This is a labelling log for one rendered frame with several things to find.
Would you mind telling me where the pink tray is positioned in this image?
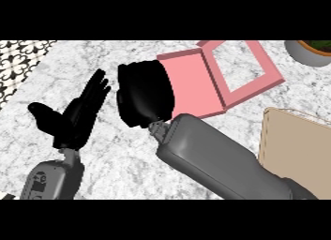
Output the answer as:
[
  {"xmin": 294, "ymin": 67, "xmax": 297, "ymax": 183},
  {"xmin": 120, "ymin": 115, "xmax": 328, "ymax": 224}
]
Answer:
[{"xmin": 155, "ymin": 40, "xmax": 286, "ymax": 120}]

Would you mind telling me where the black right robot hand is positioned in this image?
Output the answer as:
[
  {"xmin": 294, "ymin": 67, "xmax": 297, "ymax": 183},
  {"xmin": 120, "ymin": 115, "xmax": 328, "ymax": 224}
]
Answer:
[{"xmin": 115, "ymin": 59, "xmax": 176, "ymax": 128}]

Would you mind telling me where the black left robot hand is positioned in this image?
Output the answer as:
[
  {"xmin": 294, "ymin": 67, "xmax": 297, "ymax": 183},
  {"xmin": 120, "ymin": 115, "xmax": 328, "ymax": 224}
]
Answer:
[{"xmin": 26, "ymin": 68, "xmax": 112, "ymax": 151}]

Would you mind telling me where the grey potted plant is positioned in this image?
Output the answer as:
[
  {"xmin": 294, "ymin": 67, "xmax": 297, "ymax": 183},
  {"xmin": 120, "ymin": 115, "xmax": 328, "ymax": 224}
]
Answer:
[{"xmin": 282, "ymin": 40, "xmax": 331, "ymax": 68}]

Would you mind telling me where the tan cardboard box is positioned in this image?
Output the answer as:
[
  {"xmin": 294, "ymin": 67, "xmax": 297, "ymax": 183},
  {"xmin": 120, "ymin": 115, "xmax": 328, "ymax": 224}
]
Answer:
[{"xmin": 255, "ymin": 106, "xmax": 331, "ymax": 201}]

